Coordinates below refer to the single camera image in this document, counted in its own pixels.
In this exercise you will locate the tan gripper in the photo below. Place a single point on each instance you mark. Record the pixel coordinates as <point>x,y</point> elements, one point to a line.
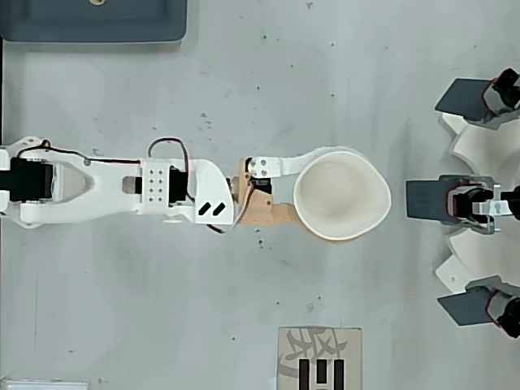
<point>258,205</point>

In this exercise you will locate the white paper cup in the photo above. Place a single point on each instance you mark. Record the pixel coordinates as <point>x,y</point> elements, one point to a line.
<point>341,195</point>

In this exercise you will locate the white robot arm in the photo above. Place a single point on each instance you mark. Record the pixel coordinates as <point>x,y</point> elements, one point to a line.
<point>105,183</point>

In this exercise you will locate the grey paddle actuator leg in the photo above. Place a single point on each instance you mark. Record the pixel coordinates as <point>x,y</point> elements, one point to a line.
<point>459,95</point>
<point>426,199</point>
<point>463,306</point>

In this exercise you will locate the grey printed card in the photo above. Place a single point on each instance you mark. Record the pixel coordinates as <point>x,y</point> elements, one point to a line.
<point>351,357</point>

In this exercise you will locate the white round device base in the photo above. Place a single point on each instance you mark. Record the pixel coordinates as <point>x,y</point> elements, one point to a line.
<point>467,252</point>

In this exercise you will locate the grey plastic tray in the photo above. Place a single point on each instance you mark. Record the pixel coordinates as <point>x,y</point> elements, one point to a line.
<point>81,24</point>

